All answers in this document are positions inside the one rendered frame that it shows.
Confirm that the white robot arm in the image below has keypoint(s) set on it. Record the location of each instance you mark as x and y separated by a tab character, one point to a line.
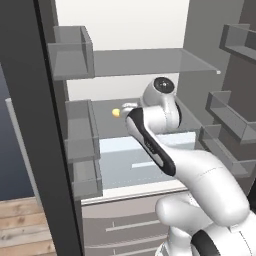
206	186

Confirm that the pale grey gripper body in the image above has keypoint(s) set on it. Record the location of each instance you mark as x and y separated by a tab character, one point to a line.
128	107

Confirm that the glass fridge shelf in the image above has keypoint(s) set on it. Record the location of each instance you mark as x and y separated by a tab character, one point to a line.
106	125
150	61

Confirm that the dark grey fridge door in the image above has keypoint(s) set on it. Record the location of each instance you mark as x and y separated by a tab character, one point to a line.
245	76
33	100

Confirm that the clear crisper drawer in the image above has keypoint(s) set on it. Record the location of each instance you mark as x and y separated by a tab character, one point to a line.
123	163

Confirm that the grey fridge body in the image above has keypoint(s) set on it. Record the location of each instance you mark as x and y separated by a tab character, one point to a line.
133	23

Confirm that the small yellow food item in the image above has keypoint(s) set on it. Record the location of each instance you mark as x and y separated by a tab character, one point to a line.
116	112

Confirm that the clear grey door bin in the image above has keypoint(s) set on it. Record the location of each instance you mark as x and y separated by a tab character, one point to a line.
87	180
220	150
71	56
81	133
230	116
240	40

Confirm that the grey freezer drawer front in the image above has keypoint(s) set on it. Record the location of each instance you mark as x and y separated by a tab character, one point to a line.
120	213

